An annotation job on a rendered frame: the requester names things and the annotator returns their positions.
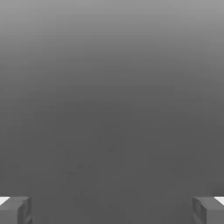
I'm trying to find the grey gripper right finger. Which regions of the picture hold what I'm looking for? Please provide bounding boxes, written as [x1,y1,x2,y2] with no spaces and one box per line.
[192,196,224,224]

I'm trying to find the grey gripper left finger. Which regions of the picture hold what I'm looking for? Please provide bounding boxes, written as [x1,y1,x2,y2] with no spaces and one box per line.
[0,196,33,224]

